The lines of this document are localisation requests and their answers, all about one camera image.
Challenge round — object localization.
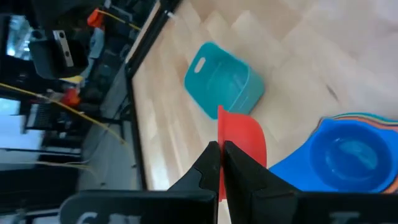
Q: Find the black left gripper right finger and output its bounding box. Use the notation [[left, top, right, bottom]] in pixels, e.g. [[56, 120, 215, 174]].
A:
[[223, 140, 398, 224]]

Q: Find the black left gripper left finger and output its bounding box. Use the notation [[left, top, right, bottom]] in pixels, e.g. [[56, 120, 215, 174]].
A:
[[58, 141, 221, 224]]

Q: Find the light blue measuring cup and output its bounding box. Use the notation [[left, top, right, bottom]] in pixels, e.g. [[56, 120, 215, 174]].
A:
[[269, 117, 398, 194]]

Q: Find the red measuring cup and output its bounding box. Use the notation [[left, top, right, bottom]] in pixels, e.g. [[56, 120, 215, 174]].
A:
[[216, 105, 268, 203]]

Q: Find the teal plastic basket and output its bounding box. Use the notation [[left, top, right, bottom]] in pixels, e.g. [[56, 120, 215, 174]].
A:
[[183, 41, 266, 121]]

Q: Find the large teal measuring cup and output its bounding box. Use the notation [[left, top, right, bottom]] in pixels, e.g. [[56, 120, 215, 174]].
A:
[[332, 111, 398, 121]]

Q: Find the black perforated cart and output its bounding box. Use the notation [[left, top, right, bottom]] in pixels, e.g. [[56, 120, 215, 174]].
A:
[[21, 101, 65, 133]]

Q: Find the orange plug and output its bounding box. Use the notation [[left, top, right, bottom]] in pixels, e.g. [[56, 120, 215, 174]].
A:
[[86, 8, 105, 29]]

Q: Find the yellow extension cable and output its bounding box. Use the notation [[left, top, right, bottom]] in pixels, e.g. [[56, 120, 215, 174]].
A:
[[96, 9, 142, 32], [0, 82, 129, 146]]

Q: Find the black aluminium table frame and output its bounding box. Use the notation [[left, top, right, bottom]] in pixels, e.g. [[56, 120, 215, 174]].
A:
[[123, 0, 184, 191]]

